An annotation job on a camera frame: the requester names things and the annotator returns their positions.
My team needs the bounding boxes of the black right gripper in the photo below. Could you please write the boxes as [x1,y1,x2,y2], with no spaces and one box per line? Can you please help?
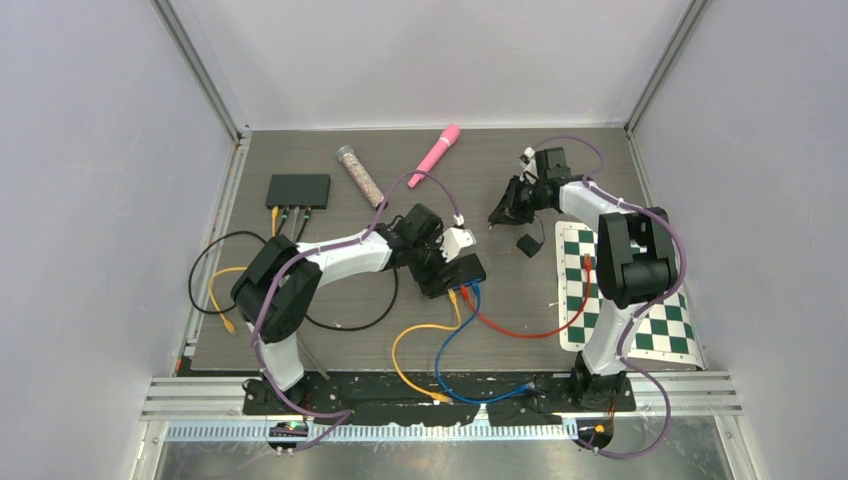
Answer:
[488,175,550,227]

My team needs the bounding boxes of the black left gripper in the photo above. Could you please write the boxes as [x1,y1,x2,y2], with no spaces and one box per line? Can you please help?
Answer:
[408,232,462,297]

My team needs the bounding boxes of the black power adapter with cord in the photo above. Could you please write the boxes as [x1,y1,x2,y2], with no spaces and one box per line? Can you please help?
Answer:
[516,214,547,258]

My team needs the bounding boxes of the small black TP-Link switch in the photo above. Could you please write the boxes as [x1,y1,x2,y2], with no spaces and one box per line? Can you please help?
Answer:
[419,253,487,298]

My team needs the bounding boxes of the red ethernet cable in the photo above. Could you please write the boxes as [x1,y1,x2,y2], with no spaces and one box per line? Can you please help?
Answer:
[460,252,593,340]

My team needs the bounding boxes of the blue ethernet cable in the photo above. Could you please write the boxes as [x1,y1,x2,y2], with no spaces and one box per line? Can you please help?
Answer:
[433,280,537,405]

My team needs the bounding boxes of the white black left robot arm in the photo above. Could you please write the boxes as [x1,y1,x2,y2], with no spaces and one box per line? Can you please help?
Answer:
[231,204,475,414]

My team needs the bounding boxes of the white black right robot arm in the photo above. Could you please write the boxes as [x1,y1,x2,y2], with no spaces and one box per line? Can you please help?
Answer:
[488,147,683,411]

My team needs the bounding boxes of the pink marker pen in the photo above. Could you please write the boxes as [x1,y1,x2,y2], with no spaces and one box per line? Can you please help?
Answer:
[407,124,461,189]

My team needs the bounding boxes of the glitter tube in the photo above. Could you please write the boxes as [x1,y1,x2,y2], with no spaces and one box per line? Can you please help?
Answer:
[336,145,385,209]

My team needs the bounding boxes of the green white checkerboard mat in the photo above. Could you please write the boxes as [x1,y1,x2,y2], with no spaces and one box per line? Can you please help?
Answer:
[555,220,705,370]

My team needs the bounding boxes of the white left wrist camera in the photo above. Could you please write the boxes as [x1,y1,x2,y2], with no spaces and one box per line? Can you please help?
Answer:
[440,214,476,262]

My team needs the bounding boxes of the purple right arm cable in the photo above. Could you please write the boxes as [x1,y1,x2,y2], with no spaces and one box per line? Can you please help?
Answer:
[529,136,690,461]

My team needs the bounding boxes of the black cable teal boot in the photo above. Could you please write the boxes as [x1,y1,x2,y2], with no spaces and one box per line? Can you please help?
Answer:
[188,207,400,333]
[274,206,290,236]

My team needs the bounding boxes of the dark grey network switch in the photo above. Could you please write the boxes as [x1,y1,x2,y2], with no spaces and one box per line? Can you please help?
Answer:
[265,174,331,210]

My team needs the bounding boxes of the yellow ethernet cable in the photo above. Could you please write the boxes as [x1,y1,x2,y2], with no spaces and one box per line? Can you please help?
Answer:
[390,288,463,405]

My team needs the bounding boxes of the yellow cable in grey switch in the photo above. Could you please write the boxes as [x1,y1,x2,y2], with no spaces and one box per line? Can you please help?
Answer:
[208,205,282,334]

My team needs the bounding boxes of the aluminium front rail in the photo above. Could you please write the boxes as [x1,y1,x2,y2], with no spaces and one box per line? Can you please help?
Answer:
[140,372,743,423]

